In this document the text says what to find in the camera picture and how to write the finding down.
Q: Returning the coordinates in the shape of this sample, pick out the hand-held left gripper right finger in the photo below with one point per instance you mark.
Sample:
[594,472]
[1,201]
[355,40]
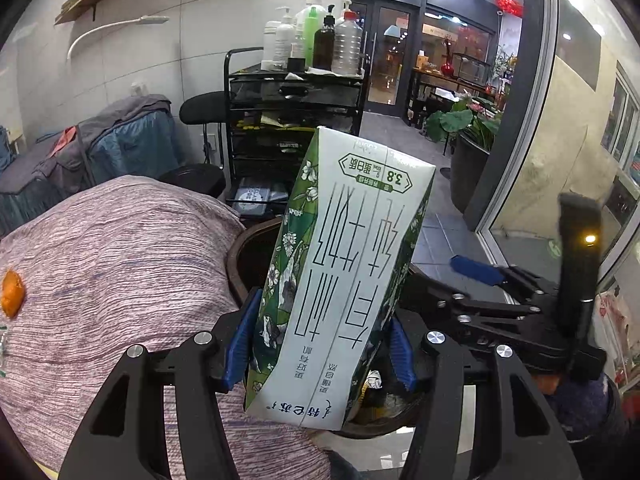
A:
[403,357]

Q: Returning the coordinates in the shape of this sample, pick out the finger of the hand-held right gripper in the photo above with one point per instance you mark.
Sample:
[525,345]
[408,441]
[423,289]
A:
[475,269]
[450,320]

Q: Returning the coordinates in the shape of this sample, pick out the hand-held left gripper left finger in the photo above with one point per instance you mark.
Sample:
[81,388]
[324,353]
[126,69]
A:
[240,345]

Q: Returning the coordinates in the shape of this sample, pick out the dark brown trash bin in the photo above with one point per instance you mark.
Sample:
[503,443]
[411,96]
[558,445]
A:
[252,260]

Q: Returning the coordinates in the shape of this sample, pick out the green and white milk carton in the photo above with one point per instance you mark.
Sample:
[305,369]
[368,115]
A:
[345,270]

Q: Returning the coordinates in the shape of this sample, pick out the white red printed bag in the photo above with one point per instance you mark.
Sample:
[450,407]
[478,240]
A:
[615,320]

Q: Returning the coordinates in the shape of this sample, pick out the potted green plant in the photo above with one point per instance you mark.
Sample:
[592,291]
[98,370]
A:
[465,130]

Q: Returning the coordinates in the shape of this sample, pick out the blue and white bag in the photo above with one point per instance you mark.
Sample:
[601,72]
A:
[257,197]

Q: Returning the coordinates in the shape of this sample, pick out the black round stool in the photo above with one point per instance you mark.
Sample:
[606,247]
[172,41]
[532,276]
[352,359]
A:
[192,179]

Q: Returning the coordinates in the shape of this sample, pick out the dark wooden table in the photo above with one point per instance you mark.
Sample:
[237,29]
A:
[450,90]

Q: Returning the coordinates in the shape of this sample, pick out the red vase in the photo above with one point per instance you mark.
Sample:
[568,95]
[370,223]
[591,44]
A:
[447,67]

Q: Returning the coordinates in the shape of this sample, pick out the glass entrance door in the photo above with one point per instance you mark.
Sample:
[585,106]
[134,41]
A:
[390,55]

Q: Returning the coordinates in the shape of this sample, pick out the orange peel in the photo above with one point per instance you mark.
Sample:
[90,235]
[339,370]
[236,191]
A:
[11,294]

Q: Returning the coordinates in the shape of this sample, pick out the black stool with backrest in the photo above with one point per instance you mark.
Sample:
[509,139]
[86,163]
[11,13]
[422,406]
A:
[205,107]

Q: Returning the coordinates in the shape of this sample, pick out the black trolley cart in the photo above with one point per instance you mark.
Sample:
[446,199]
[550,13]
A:
[295,105]

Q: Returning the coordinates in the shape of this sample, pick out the clear plastic bottle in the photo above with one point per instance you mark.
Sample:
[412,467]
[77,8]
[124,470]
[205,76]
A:
[346,47]

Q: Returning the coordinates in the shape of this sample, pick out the red hanging lantern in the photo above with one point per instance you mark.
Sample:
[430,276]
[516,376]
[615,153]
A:
[509,5]

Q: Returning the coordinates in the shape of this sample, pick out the dark pump bottle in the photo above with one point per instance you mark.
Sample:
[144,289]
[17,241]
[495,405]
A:
[325,45]

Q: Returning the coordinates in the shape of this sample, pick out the green bottle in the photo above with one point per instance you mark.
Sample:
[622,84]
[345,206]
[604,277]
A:
[311,35]

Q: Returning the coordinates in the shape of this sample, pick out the small white bottle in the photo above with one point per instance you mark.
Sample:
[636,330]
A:
[270,45]

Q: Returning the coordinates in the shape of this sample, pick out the white gooseneck lamp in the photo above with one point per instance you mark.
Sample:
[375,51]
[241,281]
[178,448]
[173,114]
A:
[110,30]

